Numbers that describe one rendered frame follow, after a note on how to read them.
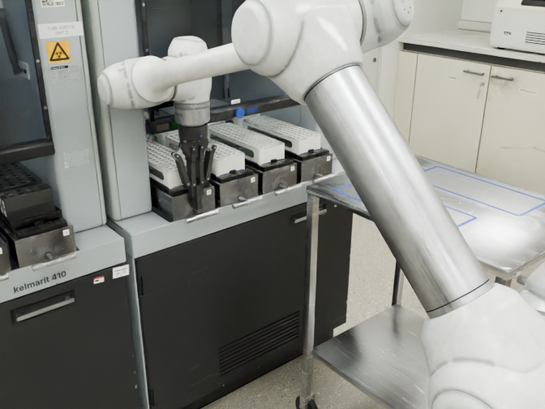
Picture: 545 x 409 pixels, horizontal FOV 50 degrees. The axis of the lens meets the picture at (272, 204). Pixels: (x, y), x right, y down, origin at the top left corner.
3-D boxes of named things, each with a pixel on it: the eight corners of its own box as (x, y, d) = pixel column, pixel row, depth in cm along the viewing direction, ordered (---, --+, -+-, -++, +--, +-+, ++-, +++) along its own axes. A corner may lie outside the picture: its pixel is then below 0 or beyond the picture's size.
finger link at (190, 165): (196, 146, 151) (191, 147, 150) (197, 187, 155) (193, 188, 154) (188, 143, 154) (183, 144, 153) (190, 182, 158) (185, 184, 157)
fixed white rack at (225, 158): (165, 154, 189) (164, 135, 186) (191, 148, 195) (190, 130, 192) (217, 180, 168) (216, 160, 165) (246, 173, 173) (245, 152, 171)
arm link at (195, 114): (166, 100, 149) (168, 122, 151) (185, 106, 142) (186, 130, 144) (197, 94, 154) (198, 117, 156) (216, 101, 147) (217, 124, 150)
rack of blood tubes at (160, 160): (121, 164, 180) (118, 144, 177) (150, 157, 186) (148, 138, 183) (169, 193, 159) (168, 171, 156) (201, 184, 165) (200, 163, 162)
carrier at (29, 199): (53, 208, 145) (49, 185, 143) (56, 210, 144) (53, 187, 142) (4, 220, 139) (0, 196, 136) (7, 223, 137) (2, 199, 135)
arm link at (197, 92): (195, 93, 155) (152, 101, 147) (192, 32, 149) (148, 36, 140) (221, 100, 148) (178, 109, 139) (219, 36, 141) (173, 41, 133)
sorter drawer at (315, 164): (186, 134, 233) (184, 111, 229) (215, 127, 241) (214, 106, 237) (310, 187, 181) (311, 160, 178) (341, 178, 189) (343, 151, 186)
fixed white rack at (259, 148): (205, 145, 198) (204, 127, 195) (229, 139, 203) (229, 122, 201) (259, 169, 176) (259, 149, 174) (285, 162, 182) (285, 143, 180)
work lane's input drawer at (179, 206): (73, 157, 206) (70, 132, 203) (110, 149, 214) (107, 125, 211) (181, 228, 155) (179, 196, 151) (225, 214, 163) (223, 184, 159)
